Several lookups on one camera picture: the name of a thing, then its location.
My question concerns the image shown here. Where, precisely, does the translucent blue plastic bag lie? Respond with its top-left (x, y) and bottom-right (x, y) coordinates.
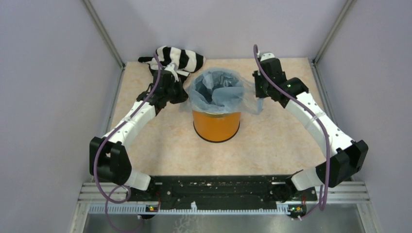
top-left (179, 67), bottom-right (263, 115)

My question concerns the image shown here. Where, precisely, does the orange trash bin gold rim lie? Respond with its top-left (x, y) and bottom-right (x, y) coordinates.
top-left (192, 110), bottom-right (241, 143)

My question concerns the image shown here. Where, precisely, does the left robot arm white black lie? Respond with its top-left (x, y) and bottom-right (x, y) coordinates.
top-left (89, 64), bottom-right (188, 201)

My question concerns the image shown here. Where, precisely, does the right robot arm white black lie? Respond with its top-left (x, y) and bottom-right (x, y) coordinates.
top-left (253, 54), bottom-right (368, 202)

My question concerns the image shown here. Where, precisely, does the black white striped cloth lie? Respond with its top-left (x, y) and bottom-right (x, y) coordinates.
top-left (155, 46), bottom-right (206, 78)

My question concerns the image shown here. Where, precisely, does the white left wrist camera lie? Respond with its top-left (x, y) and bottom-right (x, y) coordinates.
top-left (164, 63), bottom-right (180, 82)

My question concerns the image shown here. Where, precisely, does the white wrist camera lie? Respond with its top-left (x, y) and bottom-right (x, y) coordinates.
top-left (259, 52), bottom-right (275, 62)
top-left (164, 63), bottom-right (180, 82)

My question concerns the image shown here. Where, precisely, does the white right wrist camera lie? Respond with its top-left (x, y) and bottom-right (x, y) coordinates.
top-left (259, 52), bottom-right (275, 62)

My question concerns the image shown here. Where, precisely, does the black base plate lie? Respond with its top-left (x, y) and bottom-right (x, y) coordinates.
top-left (120, 175), bottom-right (324, 211)

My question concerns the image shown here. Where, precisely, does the aluminium corner post left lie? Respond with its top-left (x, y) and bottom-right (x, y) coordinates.
top-left (81, 0), bottom-right (125, 70)

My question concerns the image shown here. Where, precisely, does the aluminium corner post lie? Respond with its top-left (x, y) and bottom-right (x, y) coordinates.
top-left (312, 0), bottom-right (357, 66)
top-left (81, 0), bottom-right (125, 70)

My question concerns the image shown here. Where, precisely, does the aluminium corner post right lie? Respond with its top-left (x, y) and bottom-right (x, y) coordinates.
top-left (312, 0), bottom-right (357, 66)

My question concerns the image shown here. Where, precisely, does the aluminium frame rail front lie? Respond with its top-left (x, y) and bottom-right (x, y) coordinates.
top-left (70, 182), bottom-right (382, 233)

